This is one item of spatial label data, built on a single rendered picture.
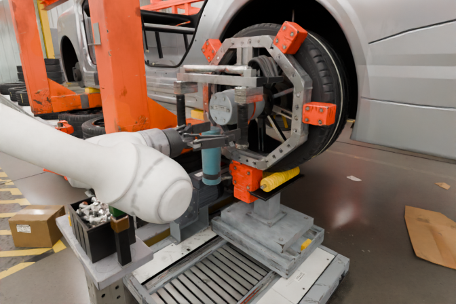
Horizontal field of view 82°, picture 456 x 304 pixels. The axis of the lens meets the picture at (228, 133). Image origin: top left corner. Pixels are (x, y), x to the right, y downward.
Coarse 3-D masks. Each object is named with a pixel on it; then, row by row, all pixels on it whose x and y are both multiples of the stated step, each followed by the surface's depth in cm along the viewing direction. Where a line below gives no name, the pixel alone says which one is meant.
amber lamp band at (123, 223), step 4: (112, 216) 73; (124, 216) 73; (128, 216) 73; (112, 220) 72; (116, 220) 71; (120, 220) 72; (124, 220) 72; (128, 220) 73; (112, 224) 73; (116, 224) 71; (120, 224) 72; (124, 224) 73; (128, 224) 74; (112, 228) 73; (116, 228) 71; (120, 228) 72; (124, 228) 73; (116, 232) 72
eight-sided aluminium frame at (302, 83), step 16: (224, 48) 112; (272, 48) 97; (224, 64) 120; (288, 64) 92; (304, 80) 90; (208, 96) 126; (304, 96) 91; (208, 112) 128; (224, 128) 130; (304, 128) 98; (288, 144) 100; (240, 160) 119; (256, 160) 112; (272, 160) 106
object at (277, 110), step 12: (264, 48) 119; (264, 84) 115; (276, 96) 111; (264, 108) 122; (276, 108) 112; (252, 120) 125; (264, 120) 119; (252, 132) 140; (264, 132) 120; (276, 132) 114; (252, 144) 131; (264, 144) 121; (276, 144) 134
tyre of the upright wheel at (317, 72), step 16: (240, 32) 115; (256, 32) 109; (272, 32) 104; (304, 48) 96; (320, 48) 99; (304, 64) 97; (320, 64) 94; (336, 64) 101; (320, 80) 94; (336, 80) 98; (320, 96) 95; (336, 96) 97; (336, 112) 99; (320, 128) 97; (304, 144) 103; (320, 144) 101; (288, 160) 110; (304, 160) 106
